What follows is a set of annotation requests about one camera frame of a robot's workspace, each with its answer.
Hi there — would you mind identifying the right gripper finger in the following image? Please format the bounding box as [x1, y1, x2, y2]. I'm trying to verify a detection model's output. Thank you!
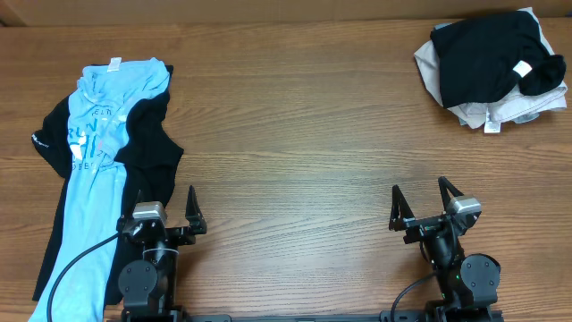
[391, 185, 415, 222]
[438, 176, 463, 209]

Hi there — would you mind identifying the black shirt on left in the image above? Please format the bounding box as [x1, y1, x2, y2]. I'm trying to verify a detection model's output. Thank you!
[31, 64, 185, 307]

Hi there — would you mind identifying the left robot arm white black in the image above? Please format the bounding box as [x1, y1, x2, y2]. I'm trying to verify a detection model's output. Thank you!
[118, 187, 207, 322]

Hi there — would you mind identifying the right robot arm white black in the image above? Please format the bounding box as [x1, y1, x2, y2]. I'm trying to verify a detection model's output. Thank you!
[389, 176, 502, 321]

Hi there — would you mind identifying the light blue printed t-shirt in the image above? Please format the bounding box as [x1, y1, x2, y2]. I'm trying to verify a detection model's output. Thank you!
[30, 58, 171, 321]

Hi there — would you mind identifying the black folded garment on pile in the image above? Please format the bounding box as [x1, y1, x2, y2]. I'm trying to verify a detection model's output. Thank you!
[430, 11, 567, 108]

